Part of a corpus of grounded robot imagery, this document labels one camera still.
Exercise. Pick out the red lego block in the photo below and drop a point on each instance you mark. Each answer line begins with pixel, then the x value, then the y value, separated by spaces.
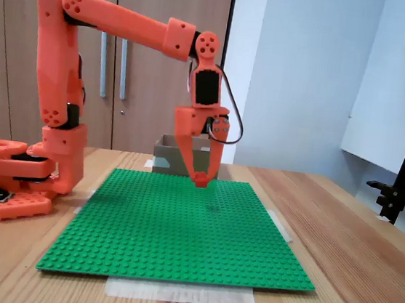
pixel 201 181

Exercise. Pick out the cardboard box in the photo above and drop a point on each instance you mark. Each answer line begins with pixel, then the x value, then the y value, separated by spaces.
pixel 168 160

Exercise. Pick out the green lego baseplate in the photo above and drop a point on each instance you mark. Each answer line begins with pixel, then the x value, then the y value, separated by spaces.
pixel 177 243

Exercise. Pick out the translucent masking tape strip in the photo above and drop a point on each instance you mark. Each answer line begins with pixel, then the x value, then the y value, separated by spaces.
pixel 179 293
pixel 148 163
pixel 83 203
pixel 281 228

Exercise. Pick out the wooden cabinet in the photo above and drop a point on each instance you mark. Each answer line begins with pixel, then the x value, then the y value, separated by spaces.
pixel 151 87

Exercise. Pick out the white wall board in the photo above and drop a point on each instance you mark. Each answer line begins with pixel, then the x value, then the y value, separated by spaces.
pixel 389 88

